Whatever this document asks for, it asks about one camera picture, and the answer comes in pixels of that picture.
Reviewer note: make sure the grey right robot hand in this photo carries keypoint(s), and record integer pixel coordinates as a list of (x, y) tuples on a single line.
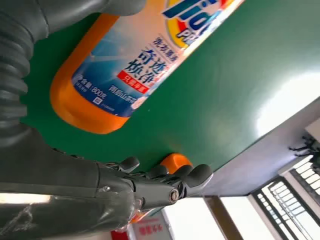
[(62, 185)]

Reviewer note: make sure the red and white banner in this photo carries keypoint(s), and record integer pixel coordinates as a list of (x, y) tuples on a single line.
[(149, 230)]

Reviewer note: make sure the green table mat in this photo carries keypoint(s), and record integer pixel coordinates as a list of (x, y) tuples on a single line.
[(200, 99)]

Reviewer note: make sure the brown pillar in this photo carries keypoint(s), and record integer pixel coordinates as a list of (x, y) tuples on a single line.
[(220, 215)]

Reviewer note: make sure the grey table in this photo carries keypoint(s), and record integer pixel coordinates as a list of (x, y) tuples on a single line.
[(250, 165)]

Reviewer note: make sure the black window grille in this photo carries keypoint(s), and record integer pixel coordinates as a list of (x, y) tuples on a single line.
[(265, 188)]

